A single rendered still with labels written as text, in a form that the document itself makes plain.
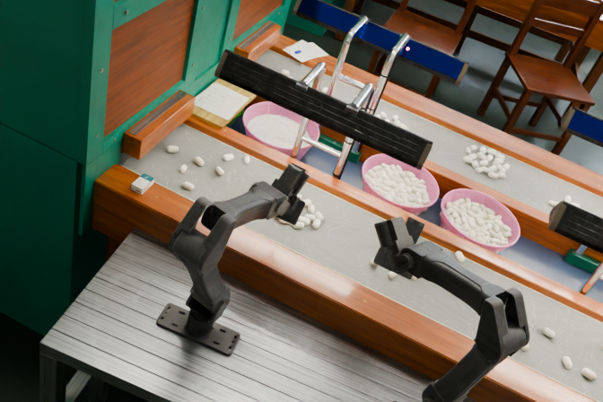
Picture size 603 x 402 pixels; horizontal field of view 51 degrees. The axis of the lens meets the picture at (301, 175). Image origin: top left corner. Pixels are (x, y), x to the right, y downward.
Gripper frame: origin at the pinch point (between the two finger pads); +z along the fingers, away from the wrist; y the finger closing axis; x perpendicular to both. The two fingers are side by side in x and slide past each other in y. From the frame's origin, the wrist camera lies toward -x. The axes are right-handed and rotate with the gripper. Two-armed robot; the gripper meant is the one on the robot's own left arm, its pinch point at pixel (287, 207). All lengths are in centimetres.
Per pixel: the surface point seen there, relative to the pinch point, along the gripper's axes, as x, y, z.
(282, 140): -19.1, 17.7, 40.0
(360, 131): -26.5, -9.0, -2.5
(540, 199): -41, -71, 65
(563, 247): -28, -82, 55
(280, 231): 7.1, 0.2, 9.1
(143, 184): 11.5, 38.2, -2.8
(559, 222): -27, -64, -2
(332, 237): 2.1, -13.3, 14.8
